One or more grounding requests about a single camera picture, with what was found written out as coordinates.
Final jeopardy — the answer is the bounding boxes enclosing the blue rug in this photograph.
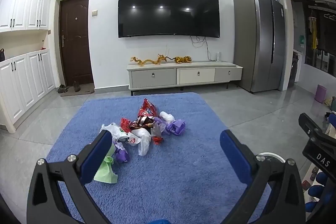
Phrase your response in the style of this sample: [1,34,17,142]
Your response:
[46,92,271,224]

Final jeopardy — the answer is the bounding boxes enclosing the long golden dragon figurine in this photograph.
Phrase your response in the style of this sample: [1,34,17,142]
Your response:
[130,56,156,66]

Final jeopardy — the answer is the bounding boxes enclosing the white round waste bin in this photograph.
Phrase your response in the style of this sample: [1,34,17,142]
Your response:
[255,152,286,165]

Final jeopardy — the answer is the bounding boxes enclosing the white tissue wad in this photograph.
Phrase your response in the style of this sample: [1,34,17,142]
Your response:
[159,111,175,124]

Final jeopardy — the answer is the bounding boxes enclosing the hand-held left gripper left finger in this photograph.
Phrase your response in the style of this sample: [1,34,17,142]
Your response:
[26,130,113,224]

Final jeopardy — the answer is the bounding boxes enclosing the yellow hanging garment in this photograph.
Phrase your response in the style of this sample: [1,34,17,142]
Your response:
[308,15,319,49]

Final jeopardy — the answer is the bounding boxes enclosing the white printed plastic bag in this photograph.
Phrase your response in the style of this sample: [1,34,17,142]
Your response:
[99,122,152,147]

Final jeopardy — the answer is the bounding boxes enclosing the person's right hand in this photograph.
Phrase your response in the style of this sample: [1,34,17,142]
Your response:
[304,172,336,213]

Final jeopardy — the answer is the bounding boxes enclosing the white grey television cabinet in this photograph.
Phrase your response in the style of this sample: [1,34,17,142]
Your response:
[126,61,243,96]

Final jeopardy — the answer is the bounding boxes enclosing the dark brown snack wrapper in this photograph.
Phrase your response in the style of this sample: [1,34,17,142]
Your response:
[131,116,156,130]

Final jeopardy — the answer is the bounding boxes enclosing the small dark purple bag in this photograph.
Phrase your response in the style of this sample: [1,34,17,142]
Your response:
[114,142,130,163]

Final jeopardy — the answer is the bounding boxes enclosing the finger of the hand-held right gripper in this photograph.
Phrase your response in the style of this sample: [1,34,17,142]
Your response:
[298,112,336,147]

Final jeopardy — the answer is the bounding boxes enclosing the pale lavender plastic bag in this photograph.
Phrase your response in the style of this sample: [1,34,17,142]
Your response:
[152,116,167,137]

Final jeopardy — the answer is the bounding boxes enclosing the brown entrance door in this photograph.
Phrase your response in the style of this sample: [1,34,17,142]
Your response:
[59,0,95,87]

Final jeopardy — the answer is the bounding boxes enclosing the brown doormat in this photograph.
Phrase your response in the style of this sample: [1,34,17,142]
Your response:
[60,83,95,97]

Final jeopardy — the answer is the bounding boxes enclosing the purple bucket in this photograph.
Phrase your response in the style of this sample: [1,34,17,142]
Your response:
[315,84,327,103]

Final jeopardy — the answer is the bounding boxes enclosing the golden tiger figurine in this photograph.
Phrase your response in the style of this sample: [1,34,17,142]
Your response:
[172,55,193,64]

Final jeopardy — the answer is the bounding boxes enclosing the large red snack bag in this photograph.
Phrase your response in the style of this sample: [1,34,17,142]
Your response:
[138,98,159,117]

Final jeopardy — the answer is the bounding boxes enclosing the white base cabinets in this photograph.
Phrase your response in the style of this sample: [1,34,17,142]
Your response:
[0,48,56,133]

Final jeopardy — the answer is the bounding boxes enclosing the white wall cabinets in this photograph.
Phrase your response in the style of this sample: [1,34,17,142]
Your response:
[0,0,53,33]

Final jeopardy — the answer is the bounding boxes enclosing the short golden dragon figurine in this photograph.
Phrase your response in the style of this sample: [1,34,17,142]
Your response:
[155,54,173,65]

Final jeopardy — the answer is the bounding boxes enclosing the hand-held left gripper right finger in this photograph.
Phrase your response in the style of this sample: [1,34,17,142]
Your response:
[219,129,307,224]

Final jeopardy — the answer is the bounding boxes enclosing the green plastic bag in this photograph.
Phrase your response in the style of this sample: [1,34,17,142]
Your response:
[93,143,118,184]

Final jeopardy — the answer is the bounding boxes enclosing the grey double-door refrigerator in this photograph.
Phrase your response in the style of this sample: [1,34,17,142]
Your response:
[233,0,286,94]

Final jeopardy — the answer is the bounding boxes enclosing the purple plastic bag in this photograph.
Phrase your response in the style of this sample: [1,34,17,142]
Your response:
[165,120,186,136]

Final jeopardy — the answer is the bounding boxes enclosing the television cables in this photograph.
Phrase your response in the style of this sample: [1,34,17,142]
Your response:
[190,35,214,61]

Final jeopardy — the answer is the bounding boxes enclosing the clear plastic bag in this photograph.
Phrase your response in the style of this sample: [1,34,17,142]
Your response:
[138,135,152,157]

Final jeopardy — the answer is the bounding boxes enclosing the wall-mounted black television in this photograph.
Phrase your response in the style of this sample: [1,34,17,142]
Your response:
[118,0,221,38]

